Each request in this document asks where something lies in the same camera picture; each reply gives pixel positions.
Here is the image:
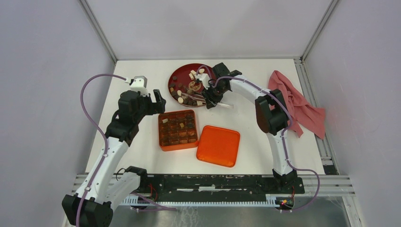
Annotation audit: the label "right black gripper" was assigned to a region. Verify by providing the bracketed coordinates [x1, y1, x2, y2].
[200, 82, 227, 109]

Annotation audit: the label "metal tongs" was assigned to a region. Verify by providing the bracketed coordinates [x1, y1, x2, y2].
[181, 93, 234, 109]

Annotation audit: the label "orange chocolate box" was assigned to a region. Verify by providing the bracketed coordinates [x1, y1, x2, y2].
[158, 110, 199, 152]

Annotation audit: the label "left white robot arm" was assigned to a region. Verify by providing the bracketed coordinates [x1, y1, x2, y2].
[62, 89, 166, 227]

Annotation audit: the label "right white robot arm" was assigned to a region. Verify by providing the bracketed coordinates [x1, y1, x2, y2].
[194, 62, 297, 193]

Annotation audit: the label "round red tray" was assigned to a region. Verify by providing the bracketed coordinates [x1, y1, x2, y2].
[167, 63, 216, 107]

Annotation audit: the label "orange box lid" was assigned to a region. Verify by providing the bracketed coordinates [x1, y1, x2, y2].
[196, 125, 241, 167]

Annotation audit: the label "pink cloth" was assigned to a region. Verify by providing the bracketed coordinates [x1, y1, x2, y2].
[268, 70, 326, 139]

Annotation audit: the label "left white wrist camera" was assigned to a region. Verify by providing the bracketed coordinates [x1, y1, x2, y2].
[125, 76, 148, 96]

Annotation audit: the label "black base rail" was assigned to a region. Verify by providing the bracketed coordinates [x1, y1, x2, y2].
[135, 174, 305, 202]

